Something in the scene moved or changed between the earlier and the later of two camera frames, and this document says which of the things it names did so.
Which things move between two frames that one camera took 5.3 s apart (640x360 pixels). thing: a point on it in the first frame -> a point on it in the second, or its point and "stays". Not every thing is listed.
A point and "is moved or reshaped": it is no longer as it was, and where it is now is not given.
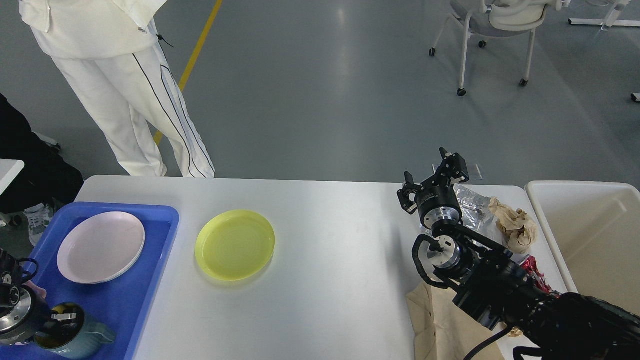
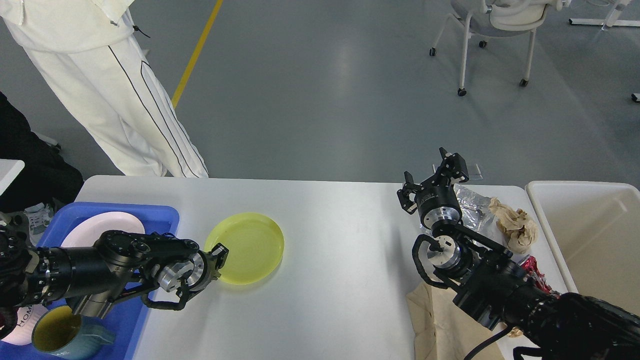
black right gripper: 437,200 stays
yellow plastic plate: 234,244 is moved or reshaped
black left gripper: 38,318 -> 193,274
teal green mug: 70,335 stays
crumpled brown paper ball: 520,232 stays
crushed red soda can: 529,264 stays
